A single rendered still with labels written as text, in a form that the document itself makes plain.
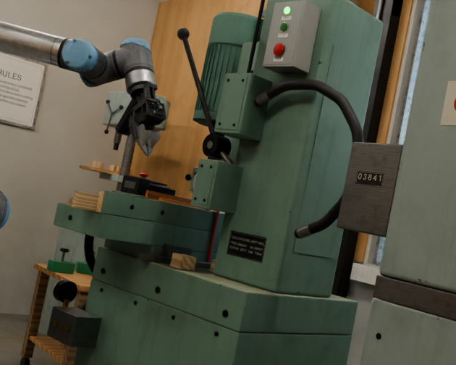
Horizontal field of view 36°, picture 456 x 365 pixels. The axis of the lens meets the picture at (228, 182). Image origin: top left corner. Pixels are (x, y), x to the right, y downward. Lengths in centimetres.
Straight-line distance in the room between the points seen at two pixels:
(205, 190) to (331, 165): 31
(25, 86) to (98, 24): 71
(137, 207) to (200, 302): 30
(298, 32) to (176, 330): 75
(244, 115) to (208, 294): 43
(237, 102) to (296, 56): 18
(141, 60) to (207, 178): 57
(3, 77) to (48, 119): 41
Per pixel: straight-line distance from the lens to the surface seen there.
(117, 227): 173
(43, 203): 498
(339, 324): 183
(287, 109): 169
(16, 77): 486
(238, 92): 170
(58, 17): 503
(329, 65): 169
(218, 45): 196
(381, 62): 337
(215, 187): 168
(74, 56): 204
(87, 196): 171
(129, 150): 435
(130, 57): 214
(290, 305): 166
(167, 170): 470
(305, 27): 167
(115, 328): 187
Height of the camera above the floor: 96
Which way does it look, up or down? 2 degrees up
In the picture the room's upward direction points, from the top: 11 degrees clockwise
